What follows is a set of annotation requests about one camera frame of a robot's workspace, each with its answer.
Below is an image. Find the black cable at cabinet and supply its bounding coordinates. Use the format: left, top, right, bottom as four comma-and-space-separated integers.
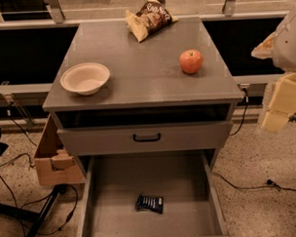
227, 87, 251, 138

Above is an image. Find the brown chip bag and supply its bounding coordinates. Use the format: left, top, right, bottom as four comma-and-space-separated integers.
125, 0, 178, 43

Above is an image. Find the black floor cable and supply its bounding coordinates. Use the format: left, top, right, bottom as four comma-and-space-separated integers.
211, 168, 296, 197
0, 150, 81, 237

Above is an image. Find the black floor cable right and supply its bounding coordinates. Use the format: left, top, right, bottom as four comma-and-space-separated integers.
211, 168, 296, 197

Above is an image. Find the white paper bowl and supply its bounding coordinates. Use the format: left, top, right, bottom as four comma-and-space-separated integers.
60, 62, 110, 96

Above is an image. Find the cardboard box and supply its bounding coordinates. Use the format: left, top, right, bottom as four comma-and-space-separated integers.
33, 116, 85, 185

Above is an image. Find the open grey lower drawer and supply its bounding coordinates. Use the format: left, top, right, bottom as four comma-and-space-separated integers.
77, 151, 229, 237

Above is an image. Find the closed grey drawer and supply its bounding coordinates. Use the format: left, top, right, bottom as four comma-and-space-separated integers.
57, 122, 232, 156

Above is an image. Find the dark blue rxbar wrapper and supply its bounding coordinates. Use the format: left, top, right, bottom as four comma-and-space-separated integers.
134, 195, 164, 214

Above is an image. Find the red apple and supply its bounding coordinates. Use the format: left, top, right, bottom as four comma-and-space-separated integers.
179, 50, 204, 74

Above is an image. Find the black floor cable left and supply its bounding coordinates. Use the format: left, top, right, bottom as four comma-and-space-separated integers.
0, 150, 81, 237

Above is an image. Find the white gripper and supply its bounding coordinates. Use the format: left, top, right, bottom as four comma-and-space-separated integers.
251, 4, 296, 134

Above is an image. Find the black drawer handle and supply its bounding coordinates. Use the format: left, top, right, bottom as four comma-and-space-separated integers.
132, 133, 162, 143

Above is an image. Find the black tripod stand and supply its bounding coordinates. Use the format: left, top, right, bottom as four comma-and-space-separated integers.
0, 184, 67, 237

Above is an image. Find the grey drawer cabinet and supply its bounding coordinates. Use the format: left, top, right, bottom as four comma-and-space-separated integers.
43, 18, 242, 165

